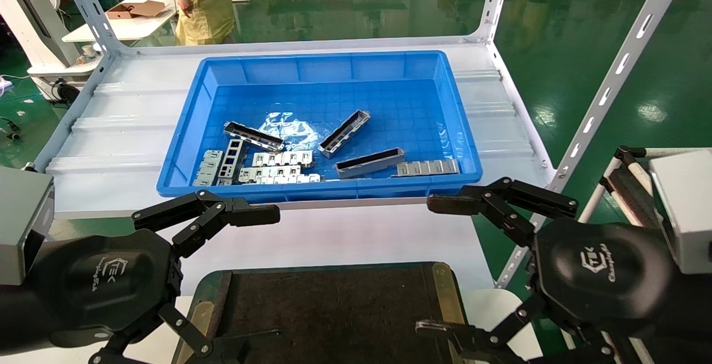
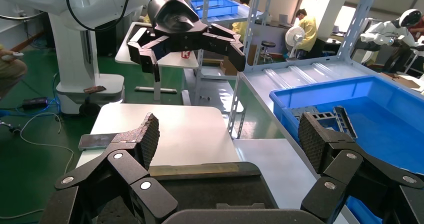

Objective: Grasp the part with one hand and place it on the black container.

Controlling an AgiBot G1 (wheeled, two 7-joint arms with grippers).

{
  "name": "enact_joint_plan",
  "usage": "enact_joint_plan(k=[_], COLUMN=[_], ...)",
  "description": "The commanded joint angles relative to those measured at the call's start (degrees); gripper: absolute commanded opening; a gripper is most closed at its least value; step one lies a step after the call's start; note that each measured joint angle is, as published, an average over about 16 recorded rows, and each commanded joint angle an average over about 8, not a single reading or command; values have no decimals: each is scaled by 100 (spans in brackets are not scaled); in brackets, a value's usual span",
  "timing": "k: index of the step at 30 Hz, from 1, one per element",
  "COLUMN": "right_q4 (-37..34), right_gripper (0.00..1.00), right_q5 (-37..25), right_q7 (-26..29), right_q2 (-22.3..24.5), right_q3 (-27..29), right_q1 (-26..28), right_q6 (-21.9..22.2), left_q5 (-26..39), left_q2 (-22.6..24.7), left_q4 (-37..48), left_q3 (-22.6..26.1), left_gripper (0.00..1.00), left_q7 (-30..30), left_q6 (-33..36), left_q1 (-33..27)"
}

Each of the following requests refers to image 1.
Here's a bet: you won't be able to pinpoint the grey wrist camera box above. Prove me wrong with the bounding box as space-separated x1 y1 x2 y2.
0 166 55 287
648 150 712 274

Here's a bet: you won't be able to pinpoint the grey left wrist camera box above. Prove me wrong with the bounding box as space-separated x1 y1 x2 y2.
0 166 55 287

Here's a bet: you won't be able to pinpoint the white background table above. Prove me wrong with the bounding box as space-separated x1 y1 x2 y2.
62 0 179 43

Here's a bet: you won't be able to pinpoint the black floor cable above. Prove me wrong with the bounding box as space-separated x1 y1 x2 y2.
0 116 23 141

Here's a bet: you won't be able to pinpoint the black flat container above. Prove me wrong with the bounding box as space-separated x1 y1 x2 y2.
171 262 473 364

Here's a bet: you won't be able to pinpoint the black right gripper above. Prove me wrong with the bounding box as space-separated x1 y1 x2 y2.
416 176 676 364

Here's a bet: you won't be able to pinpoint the white slotted shelf post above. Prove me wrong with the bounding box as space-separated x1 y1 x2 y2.
477 0 513 43
494 0 699 289
55 0 122 56

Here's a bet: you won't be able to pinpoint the white pipe rack black joints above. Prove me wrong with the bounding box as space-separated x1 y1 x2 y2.
578 146 676 230

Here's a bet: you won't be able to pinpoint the white corrugated shelf deck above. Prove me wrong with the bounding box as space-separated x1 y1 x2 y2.
33 36 557 220

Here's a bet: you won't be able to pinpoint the long metal channel bracket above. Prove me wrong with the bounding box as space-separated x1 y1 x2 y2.
318 110 371 159
334 148 406 179
216 139 246 182
224 121 285 152

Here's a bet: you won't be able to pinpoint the flat slotted metal plate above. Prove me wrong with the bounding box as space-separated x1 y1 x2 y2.
193 150 223 186
238 165 302 182
252 150 315 168
261 174 322 185
397 159 460 177

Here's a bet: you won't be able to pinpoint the open cardboard box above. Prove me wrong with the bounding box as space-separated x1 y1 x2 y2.
106 0 174 21

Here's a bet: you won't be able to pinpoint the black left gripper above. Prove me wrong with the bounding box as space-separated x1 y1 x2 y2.
33 189 281 364

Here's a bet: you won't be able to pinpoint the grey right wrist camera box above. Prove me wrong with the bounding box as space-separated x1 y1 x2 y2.
648 150 712 274

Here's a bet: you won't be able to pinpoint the white background machine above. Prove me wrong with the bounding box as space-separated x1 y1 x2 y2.
0 0 103 102

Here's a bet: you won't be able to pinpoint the clear plastic film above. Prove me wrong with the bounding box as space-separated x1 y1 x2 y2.
260 111 320 152

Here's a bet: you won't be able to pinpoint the blue plastic bin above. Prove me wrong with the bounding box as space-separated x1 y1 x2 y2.
156 50 483 204

